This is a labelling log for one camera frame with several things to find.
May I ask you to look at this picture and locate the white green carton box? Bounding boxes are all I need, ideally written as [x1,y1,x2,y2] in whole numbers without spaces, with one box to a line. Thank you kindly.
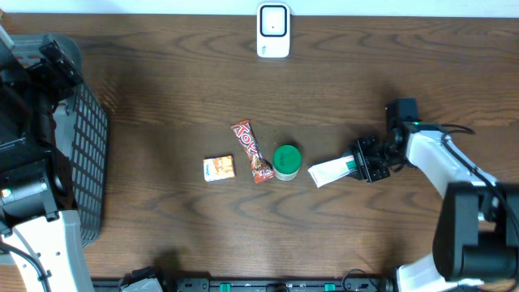
[308,155,357,187]

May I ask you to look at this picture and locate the green lid jar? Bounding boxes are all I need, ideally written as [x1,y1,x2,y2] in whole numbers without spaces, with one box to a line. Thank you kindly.
[272,144,302,181]

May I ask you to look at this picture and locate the red Top chocolate bar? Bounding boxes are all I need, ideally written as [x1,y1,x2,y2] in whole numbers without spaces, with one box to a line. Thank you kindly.
[230,119,274,183]

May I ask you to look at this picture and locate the small orange snack box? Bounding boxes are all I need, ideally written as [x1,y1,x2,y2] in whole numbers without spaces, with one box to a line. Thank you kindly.
[203,156,235,182]

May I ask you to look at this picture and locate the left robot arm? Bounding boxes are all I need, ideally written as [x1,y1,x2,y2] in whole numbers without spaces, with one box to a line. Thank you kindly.
[1,31,94,291]

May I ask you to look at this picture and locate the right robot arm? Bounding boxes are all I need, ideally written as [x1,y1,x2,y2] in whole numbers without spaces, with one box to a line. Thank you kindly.
[345,98,518,291]

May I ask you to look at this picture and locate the white barcode scanner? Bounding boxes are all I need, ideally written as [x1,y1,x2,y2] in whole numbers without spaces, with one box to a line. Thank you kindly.
[256,2,290,58]

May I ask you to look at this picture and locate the grey plastic basket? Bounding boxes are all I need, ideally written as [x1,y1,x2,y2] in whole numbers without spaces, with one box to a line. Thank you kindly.
[11,33,109,247]

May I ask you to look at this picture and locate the black mounting rail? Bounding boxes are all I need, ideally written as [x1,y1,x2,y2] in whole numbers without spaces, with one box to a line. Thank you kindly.
[92,277,394,292]

